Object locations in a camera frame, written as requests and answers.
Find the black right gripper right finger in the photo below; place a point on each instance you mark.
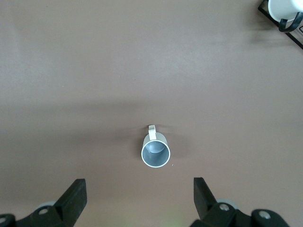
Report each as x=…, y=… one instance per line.
x=206, y=205

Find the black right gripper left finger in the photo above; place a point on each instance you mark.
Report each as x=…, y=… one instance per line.
x=68, y=203

